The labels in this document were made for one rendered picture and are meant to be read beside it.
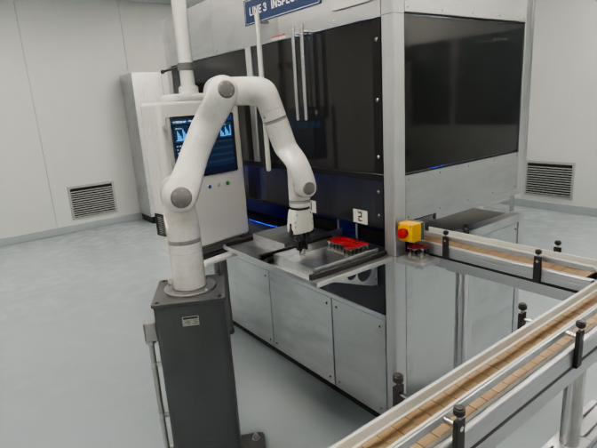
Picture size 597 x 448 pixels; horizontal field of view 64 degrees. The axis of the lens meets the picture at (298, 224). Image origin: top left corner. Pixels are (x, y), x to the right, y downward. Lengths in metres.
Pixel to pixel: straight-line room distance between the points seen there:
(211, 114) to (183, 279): 0.59
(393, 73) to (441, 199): 0.60
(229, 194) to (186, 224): 0.92
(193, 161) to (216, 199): 0.91
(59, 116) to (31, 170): 0.77
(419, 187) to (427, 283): 0.44
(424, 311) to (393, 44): 1.13
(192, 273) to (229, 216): 0.93
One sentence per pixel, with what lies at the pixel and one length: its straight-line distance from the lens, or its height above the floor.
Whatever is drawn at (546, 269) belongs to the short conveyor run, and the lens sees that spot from 1.75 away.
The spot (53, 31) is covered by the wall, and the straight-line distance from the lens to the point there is 7.03.
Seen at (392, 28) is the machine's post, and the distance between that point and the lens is 1.88.
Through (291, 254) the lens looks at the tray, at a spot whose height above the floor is 0.89.
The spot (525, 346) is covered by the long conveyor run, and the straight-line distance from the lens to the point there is 1.26.
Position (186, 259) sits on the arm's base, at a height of 0.99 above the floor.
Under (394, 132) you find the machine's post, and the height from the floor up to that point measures 1.38.
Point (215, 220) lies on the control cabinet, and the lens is 2.59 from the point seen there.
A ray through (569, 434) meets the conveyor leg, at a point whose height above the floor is 0.59.
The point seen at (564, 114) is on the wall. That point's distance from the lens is 6.57.
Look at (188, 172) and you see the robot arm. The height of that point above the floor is 1.30.
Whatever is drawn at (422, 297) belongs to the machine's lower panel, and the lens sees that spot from 2.18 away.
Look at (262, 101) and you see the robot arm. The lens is 1.75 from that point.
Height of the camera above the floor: 1.51
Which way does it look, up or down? 14 degrees down
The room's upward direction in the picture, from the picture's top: 4 degrees counter-clockwise
